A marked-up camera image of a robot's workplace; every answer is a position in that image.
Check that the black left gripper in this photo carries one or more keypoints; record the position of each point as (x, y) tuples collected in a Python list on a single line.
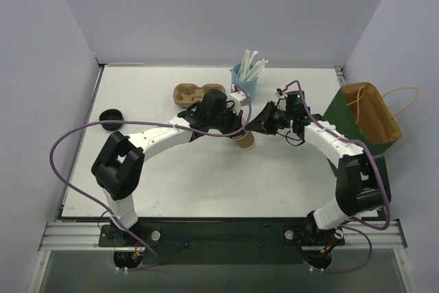
[(230, 121)]

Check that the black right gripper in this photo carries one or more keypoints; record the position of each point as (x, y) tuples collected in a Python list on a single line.
[(268, 119)]

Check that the brown paper cup stack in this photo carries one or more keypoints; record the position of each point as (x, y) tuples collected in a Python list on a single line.
[(245, 140)]

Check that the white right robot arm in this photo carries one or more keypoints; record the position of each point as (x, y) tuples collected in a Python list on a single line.
[(361, 178)]

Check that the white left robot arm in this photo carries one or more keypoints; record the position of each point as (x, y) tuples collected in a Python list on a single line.
[(117, 168)]

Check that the blue straw holder cup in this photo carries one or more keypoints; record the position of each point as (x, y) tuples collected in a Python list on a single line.
[(248, 86)]

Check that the white wrapped straw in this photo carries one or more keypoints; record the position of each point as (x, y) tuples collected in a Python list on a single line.
[(258, 67), (249, 64), (243, 64)]

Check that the brown cardboard cup carrier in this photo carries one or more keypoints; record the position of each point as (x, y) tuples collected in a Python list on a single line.
[(186, 94)]

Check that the green paper bag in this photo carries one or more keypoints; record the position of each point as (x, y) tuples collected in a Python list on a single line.
[(359, 111)]

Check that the black lid stack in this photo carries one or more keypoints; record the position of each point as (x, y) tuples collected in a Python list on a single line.
[(112, 118)]

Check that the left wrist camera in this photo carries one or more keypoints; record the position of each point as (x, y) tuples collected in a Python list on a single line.
[(238, 98)]

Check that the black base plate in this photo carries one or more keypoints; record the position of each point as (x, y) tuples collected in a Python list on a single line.
[(220, 241)]

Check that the aluminium table rail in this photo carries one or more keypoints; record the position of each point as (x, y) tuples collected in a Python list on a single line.
[(80, 140)]

